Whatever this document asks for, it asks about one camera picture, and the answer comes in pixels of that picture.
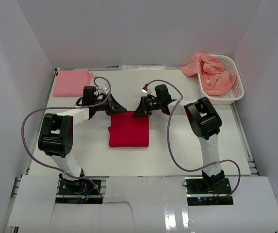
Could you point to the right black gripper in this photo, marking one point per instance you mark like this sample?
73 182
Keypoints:
143 109

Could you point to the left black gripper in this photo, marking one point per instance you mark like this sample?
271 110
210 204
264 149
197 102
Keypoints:
113 107

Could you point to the red t shirt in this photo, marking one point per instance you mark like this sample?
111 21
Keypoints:
127 131

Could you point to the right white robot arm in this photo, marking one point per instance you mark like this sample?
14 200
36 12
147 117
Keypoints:
205 123

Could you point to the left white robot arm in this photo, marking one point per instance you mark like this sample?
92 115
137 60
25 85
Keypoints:
56 134

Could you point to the folded pink t shirt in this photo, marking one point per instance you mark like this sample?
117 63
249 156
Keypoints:
70 83

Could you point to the white paper sheet rear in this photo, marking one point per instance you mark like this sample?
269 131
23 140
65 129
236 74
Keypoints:
141 67

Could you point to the salmon t shirt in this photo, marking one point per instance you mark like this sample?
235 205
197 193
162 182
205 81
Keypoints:
215 79

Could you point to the white plastic basket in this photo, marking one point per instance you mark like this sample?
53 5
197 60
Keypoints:
237 90

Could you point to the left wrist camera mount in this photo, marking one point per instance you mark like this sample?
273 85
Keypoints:
105 89

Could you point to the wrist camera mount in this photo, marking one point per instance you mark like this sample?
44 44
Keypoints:
105 89
146 90

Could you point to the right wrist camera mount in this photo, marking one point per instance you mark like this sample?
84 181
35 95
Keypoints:
146 90

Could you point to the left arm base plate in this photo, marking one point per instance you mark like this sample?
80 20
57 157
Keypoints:
83 192

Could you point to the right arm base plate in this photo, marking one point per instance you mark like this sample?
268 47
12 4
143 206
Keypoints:
199 193

